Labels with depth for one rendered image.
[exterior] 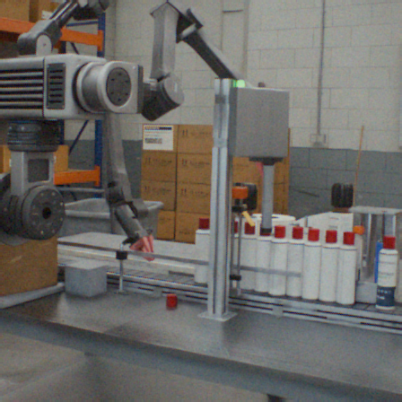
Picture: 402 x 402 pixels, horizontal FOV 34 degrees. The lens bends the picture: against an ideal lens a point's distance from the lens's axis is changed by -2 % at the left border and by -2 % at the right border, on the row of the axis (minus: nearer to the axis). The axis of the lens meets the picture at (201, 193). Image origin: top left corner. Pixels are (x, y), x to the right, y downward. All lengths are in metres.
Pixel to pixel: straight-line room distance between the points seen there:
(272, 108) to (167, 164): 3.98
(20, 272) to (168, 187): 3.84
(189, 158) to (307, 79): 1.74
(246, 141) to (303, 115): 5.03
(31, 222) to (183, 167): 4.08
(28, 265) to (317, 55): 5.13
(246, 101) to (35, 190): 0.60
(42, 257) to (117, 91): 0.74
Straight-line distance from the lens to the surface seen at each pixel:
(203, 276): 2.09
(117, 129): 2.30
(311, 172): 6.81
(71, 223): 4.52
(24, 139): 1.72
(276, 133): 1.88
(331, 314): 1.91
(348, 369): 1.58
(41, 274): 2.14
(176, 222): 5.81
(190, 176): 5.70
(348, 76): 6.68
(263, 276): 2.00
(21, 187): 1.74
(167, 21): 1.94
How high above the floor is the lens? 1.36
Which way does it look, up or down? 6 degrees down
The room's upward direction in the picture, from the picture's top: 2 degrees clockwise
